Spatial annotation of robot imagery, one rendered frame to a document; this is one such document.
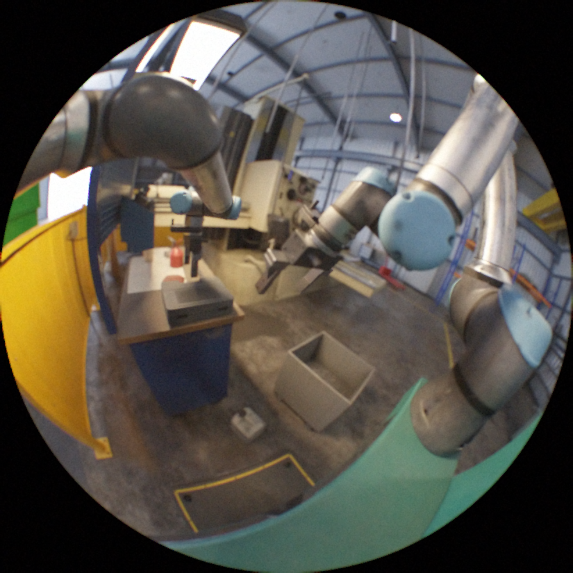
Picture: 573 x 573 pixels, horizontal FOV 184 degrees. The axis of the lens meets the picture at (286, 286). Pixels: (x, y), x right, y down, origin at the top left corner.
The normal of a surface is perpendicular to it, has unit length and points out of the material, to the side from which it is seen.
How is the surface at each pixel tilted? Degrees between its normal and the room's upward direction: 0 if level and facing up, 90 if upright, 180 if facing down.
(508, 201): 91
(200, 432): 0
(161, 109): 100
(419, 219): 90
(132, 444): 0
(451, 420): 72
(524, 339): 87
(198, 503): 0
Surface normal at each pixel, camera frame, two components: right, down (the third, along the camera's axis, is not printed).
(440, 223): -0.53, 0.23
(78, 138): 0.61, 0.76
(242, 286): 0.13, 0.45
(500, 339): -0.96, -0.28
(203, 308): 0.65, 0.47
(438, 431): -0.79, -0.32
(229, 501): 0.25, -0.87
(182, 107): 0.80, 0.43
